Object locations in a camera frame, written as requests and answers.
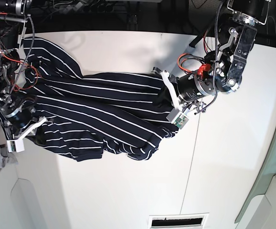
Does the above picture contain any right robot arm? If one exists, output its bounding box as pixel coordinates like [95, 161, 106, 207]
[0, 0, 46, 152]

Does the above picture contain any navy white striped t-shirt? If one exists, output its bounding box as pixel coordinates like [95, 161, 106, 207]
[20, 37, 179, 162]

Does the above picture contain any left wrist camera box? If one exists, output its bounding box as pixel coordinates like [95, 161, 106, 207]
[166, 108, 189, 129]

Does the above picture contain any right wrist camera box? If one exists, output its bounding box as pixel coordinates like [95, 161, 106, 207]
[7, 139, 25, 153]

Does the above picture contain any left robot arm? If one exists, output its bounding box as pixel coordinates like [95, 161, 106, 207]
[153, 0, 270, 112]

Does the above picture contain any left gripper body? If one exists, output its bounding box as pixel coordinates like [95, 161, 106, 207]
[152, 67, 218, 109]

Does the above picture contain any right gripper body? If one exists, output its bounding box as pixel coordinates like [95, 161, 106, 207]
[0, 104, 45, 140]

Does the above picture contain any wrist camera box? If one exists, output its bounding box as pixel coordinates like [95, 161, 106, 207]
[7, 139, 25, 153]
[166, 108, 189, 129]

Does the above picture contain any black power strip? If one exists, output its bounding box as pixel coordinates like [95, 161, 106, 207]
[83, 0, 117, 13]

